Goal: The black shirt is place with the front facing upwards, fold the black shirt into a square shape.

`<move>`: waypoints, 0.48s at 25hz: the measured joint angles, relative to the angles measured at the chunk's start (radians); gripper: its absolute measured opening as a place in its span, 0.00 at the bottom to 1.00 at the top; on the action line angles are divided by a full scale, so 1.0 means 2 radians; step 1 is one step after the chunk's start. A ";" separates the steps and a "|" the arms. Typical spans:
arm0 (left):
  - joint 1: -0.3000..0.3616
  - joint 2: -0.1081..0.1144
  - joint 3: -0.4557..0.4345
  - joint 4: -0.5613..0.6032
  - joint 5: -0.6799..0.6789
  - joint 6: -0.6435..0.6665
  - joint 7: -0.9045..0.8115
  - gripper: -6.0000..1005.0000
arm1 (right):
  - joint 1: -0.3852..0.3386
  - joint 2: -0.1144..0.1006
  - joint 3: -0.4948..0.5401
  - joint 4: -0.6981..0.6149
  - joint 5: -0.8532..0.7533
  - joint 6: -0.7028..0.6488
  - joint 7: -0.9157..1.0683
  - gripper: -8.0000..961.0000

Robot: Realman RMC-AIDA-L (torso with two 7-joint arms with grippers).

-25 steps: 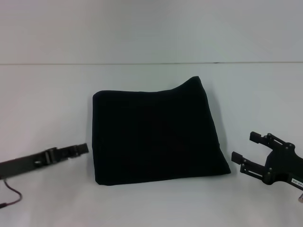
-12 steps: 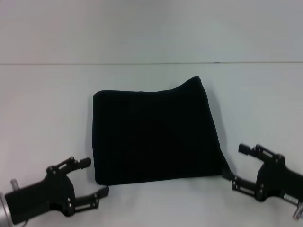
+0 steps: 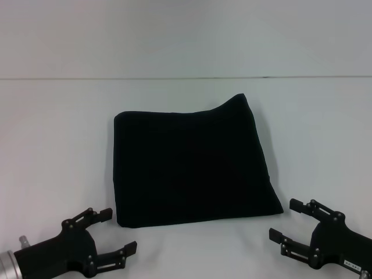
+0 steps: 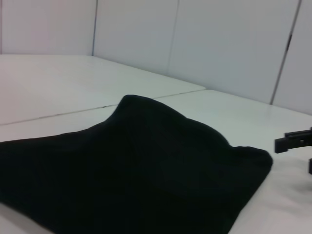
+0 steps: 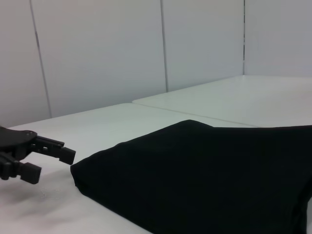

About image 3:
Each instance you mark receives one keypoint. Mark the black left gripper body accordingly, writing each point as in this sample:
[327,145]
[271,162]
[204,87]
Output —
[61,253]

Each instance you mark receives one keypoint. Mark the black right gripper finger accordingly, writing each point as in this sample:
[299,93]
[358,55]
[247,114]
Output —
[290,244]
[311,207]

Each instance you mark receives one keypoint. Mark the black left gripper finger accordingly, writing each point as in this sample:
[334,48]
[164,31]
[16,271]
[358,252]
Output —
[116,257]
[96,216]

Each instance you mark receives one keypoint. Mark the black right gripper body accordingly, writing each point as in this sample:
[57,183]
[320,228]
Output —
[340,247]

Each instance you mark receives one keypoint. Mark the black t-shirt with FREE print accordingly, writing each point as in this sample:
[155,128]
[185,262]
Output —
[189,168]

